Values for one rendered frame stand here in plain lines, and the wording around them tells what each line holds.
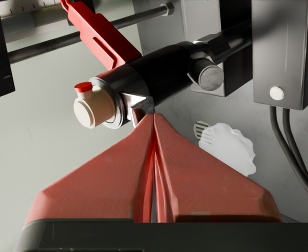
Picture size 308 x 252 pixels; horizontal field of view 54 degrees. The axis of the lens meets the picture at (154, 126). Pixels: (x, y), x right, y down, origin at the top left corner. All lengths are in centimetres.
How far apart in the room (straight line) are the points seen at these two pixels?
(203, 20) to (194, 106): 27
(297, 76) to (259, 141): 25
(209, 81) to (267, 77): 8
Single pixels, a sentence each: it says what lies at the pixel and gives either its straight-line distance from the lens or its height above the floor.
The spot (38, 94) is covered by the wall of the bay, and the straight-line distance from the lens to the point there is 45.
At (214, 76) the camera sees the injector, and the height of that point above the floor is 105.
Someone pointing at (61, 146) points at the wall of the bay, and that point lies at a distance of 48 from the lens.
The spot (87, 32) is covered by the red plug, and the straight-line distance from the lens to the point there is 19.
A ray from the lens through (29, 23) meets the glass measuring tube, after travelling 40.
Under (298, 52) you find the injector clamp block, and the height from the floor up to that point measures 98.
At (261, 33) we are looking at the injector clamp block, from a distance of 23.
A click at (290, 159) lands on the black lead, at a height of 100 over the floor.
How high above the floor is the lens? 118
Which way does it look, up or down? 35 degrees down
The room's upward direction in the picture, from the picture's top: 122 degrees counter-clockwise
